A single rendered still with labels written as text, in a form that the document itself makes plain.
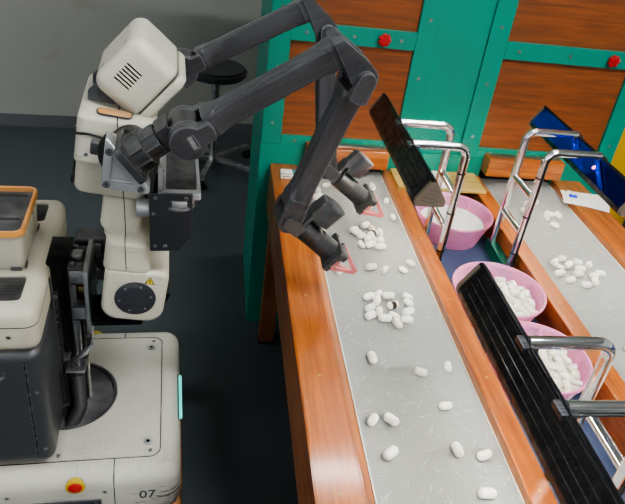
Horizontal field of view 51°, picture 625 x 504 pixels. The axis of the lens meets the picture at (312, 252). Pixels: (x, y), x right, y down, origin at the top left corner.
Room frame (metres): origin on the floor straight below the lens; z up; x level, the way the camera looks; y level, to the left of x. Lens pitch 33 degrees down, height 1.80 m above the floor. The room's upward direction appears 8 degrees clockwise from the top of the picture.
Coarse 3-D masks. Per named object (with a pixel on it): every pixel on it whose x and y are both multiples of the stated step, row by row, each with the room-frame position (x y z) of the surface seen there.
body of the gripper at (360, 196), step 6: (354, 186) 1.73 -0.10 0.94; (360, 186) 1.75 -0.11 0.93; (366, 186) 1.79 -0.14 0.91; (354, 192) 1.73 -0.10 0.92; (360, 192) 1.74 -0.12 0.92; (366, 192) 1.75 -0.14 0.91; (348, 198) 1.74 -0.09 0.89; (354, 198) 1.73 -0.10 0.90; (360, 198) 1.73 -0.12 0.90; (366, 198) 1.74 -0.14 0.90; (372, 198) 1.72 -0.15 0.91; (354, 204) 1.75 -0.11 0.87; (360, 204) 1.73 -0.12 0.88; (366, 204) 1.71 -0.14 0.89; (360, 210) 1.71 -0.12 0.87
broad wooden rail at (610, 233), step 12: (552, 180) 2.37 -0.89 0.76; (588, 192) 2.31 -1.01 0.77; (588, 216) 2.10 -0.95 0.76; (600, 216) 2.11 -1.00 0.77; (612, 216) 2.13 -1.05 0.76; (588, 228) 2.05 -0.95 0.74; (600, 228) 2.02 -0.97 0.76; (612, 228) 2.04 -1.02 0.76; (624, 228) 2.05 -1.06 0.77; (600, 240) 1.97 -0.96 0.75; (612, 240) 1.95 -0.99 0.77; (624, 240) 1.96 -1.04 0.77; (612, 252) 1.89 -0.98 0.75; (624, 252) 1.88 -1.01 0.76; (624, 264) 1.82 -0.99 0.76
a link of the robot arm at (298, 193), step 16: (368, 80) 1.31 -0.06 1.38; (336, 96) 1.35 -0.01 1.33; (352, 96) 1.31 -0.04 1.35; (368, 96) 1.32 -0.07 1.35; (336, 112) 1.34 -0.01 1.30; (352, 112) 1.34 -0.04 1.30; (320, 128) 1.35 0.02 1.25; (336, 128) 1.34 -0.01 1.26; (320, 144) 1.33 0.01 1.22; (336, 144) 1.35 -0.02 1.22; (304, 160) 1.35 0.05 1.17; (320, 160) 1.34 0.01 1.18; (304, 176) 1.33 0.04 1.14; (320, 176) 1.35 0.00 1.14; (288, 192) 1.35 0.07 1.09; (304, 192) 1.34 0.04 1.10; (288, 208) 1.32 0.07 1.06; (304, 208) 1.33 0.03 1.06
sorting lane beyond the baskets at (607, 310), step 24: (504, 192) 2.25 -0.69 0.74; (552, 192) 2.31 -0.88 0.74; (576, 216) 2.14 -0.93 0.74; (528, 240) 1.91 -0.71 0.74; (552, 240) 1.93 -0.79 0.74; (576, 240) 1.96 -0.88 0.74; (600, 264) 1.82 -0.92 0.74; (576, 288) 1.66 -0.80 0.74; (600, 288) 1.68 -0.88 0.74; (624, 288) 1.70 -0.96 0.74; (576, 312) 1.53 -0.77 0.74; (600, 312) 1.55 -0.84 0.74; (624, 312) 1.57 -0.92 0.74; (600, 336) 1.44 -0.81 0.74; (624, 336) 1.45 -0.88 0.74; (624, 360) 1.35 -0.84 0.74
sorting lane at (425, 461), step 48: (336, 192) 2.06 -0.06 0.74; (384, 192) 2.11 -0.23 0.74; (384, 240) 1.78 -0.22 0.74; (336, 288) 1.48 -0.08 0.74; (384, 288) 1.52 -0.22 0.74; (384, 336) 1.31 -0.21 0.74; (432, 336) 1.33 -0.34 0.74; (384, 384) 1.13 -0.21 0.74; (432, 384) 1.15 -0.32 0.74; (384, 432) 0.99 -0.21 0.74; (432, 432) 1.00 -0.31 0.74; (480, 432) 1.02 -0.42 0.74; (384, 480) 0.86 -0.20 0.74; (432, 480) 0.88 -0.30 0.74; (480, 480) 0.89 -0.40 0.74
